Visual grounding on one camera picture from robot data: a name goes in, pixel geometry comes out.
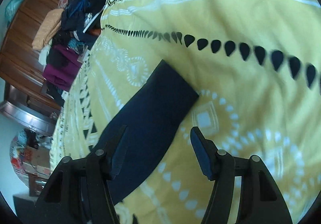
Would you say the navy blue shirt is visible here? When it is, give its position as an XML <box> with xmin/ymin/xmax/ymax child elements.
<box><xmin>92</xmin><ymin>60</ymin><xmax>199</xmax><ymax>204</ymax></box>

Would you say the dark blue clothes pile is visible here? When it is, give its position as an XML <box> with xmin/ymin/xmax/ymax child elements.
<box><xmin>60</xmin><ymin>0</ymin><xmax>106</xmax><ymax>32</ymax></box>

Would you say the cardboard boxes stack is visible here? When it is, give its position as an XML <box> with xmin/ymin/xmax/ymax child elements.
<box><xmin>10</xmin><ymin>146</ymin><xmax>52</xmax><ymax>179</ymax></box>

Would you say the magenta garment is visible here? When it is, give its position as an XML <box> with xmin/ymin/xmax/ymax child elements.
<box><xmin>43</xmin><ymin>45</ymin><xmax>82</xmax><ymax>92</ymax></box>

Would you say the wooden wardrobe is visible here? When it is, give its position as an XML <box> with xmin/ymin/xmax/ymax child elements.
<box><xmin>1</xmin><ymin>0</ymin><xmax>59</xmax><ymax>109</ymax></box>

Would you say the yellow patterned bedspread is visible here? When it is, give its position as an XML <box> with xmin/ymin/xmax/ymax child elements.
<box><xmin>50</xmin><ymin>0</ymin><xmax>320</xmax><ymax>223</ymax></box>

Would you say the orange folded cloth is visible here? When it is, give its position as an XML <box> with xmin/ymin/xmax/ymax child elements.
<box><xmin>32</xmin><ymin>8</ymin><xmax>64</xmax><ymax>51</ymax></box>

